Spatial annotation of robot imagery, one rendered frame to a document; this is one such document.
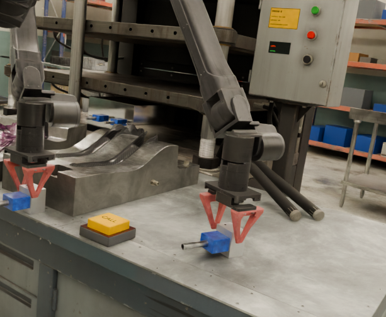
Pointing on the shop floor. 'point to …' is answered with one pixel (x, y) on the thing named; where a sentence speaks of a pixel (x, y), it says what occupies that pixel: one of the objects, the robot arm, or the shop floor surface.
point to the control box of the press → (300, 62)
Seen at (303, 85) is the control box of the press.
